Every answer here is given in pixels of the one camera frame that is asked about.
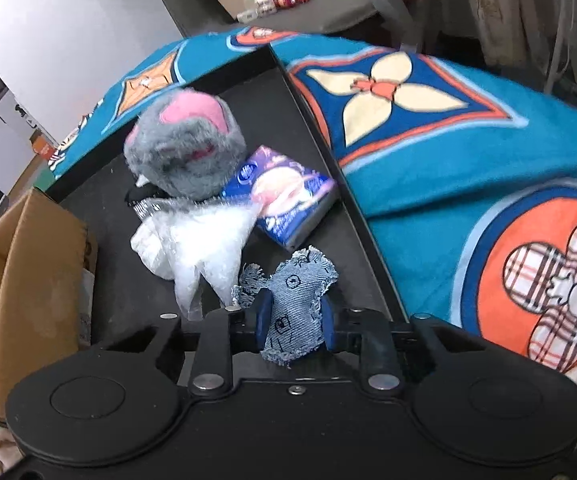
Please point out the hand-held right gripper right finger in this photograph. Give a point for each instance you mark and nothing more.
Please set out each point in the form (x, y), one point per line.
(329, 327)

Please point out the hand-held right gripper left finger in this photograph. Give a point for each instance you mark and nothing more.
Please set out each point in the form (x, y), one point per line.
(263, 317)

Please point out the frayed denim cloth patch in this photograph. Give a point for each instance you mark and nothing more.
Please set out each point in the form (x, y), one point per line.
(296, 305)

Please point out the clear plastic bag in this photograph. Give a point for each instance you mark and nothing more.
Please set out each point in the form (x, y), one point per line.
(203, 240)

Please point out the blue tissue packet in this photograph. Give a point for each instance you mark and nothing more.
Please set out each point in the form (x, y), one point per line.
(288, 195)

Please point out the black stitched pouch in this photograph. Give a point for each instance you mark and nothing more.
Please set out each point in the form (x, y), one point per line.
(138, 200)

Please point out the grey and pink plush toy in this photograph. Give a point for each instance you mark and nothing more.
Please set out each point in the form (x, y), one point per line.
(183, 150)

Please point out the black tray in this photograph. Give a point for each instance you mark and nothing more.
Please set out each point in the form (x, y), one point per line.
(278, 120)

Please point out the cardboard box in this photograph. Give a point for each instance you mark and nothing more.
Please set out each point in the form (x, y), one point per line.
(28, 285)

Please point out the teal printed blanket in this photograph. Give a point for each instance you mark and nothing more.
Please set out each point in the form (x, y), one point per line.
(443, 160)

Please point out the green cloth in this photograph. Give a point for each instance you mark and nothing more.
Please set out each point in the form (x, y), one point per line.
(43, 180)

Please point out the orange box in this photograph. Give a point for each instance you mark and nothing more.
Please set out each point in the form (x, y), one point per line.
(43, 147)

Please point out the small red toys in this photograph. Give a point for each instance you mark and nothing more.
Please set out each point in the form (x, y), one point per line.
(288, 0)

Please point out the hanging white garment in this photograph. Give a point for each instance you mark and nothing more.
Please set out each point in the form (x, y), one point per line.
(498, 10)

